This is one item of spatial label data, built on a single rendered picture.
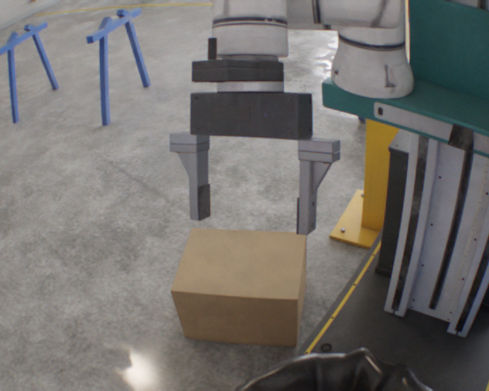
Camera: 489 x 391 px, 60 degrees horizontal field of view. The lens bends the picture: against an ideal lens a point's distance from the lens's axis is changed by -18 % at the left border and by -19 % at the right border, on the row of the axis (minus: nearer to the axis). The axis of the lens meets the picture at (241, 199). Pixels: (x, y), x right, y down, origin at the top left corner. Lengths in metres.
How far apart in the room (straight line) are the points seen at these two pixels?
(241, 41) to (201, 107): 0.10
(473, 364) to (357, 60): 1.04
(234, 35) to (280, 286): 1.33
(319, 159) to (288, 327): 1.36
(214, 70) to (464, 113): 0.63
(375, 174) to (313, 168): 1.70
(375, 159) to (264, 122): 1.68
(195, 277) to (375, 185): 0.91
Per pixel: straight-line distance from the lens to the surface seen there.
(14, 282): 2.58
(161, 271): 2.32
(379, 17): 0.66
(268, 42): 0.53
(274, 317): 1.81
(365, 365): 1.13
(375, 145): 2.16
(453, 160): 1.29
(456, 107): 1.02
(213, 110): 0.56
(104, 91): 3.63
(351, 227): 2.43
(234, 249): 1.92
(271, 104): 0.53
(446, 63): 1.09
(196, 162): 0.59
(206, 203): 0.62
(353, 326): 1.62
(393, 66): 0.99
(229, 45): 0.53
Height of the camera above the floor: 1.59
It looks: 37 degrees down
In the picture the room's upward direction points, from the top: 6 degrees counter-clockwise
